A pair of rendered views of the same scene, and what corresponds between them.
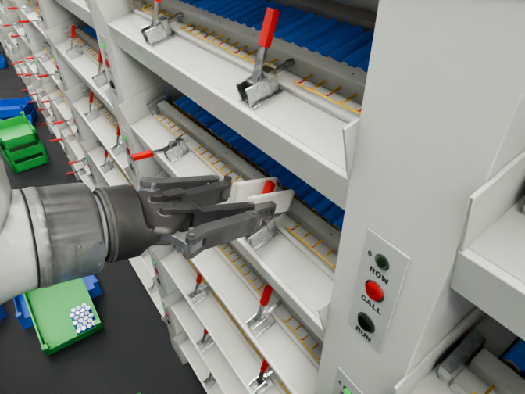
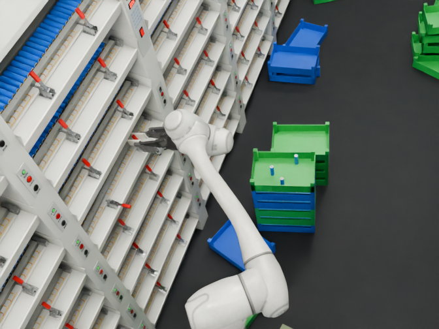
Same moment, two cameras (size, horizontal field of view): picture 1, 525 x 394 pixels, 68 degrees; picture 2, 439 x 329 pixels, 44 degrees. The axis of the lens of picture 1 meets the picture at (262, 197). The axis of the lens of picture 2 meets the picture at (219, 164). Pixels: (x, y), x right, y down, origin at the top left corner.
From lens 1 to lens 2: 200 cm
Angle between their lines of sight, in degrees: 73
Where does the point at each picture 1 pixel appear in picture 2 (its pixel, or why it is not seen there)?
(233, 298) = (149, 192)
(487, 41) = (151, 51)
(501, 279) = (164, 65)
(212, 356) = (157, 265)
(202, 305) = (144, 248)
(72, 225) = not seen: hidden behind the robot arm
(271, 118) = (136, 109)
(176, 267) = (130, 279)
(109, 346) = not seen: outside the picture
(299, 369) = (162, 159)
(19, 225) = not seen: hidden behind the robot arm
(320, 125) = (136, 98)
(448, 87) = (151, 59)
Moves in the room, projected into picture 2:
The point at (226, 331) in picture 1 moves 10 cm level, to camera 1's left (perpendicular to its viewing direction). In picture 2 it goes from (151, 229) to (162, 245)
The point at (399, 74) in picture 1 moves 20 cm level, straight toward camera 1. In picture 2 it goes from (148, 66) to (199, 49)
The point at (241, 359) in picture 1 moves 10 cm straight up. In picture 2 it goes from (159, 215) to (154, 203)
